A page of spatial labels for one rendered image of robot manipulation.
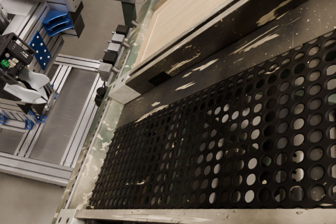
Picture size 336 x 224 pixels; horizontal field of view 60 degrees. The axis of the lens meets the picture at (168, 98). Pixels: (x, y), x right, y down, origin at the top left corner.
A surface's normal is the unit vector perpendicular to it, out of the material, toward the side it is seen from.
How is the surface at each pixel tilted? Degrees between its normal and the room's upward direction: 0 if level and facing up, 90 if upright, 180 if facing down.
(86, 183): 38
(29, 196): 0
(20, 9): 0
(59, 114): 0
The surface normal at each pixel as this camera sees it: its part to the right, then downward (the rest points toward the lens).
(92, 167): 0.59, -0.29
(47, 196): 0.00, -0.52
